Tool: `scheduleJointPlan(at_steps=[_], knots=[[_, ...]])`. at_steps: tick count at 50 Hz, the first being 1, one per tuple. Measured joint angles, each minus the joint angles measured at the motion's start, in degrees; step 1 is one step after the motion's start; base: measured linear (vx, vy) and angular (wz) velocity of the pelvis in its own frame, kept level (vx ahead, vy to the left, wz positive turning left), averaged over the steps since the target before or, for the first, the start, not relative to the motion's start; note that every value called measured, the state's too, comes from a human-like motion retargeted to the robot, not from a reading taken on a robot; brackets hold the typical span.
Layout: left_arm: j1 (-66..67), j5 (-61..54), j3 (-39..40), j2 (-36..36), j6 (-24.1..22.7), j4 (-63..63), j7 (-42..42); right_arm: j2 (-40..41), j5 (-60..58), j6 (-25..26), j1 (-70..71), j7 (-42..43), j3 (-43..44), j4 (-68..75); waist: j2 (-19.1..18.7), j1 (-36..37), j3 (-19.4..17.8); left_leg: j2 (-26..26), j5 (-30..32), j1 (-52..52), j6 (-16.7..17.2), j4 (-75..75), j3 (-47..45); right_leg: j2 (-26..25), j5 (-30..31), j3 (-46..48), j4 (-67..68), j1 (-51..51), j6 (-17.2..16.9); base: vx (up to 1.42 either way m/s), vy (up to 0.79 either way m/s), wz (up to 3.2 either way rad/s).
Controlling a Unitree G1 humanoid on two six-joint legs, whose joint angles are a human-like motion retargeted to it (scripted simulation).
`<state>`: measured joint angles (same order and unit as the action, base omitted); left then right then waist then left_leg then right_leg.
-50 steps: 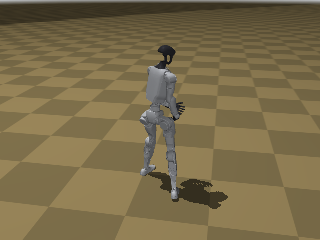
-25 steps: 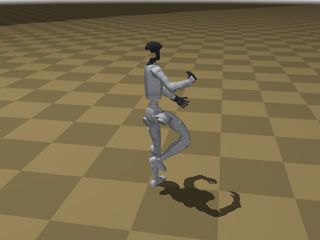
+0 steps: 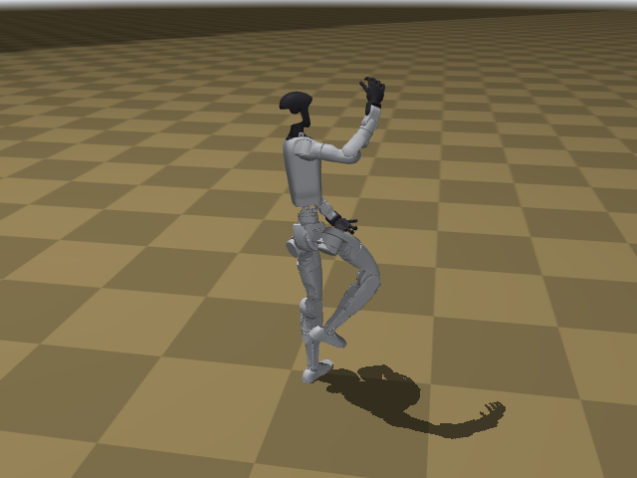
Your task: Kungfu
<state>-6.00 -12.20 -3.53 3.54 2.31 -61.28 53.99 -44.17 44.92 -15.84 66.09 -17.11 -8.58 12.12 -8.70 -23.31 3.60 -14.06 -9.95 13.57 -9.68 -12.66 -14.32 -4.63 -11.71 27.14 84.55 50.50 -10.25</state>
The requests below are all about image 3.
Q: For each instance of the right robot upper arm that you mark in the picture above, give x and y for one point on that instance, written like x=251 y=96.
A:
x=309 y=149

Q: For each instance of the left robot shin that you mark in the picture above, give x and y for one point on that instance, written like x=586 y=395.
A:
x=312 y=346

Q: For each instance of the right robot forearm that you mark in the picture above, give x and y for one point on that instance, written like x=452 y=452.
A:
x=364 y=133

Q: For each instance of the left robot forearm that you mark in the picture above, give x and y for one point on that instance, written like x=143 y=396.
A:
x=325 y=209

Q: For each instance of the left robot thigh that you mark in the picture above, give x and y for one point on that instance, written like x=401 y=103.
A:
x=309 y=265

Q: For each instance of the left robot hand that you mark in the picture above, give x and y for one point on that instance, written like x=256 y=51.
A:
x=342 y=223

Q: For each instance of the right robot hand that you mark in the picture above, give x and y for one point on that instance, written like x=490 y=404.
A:
x=374 y=93

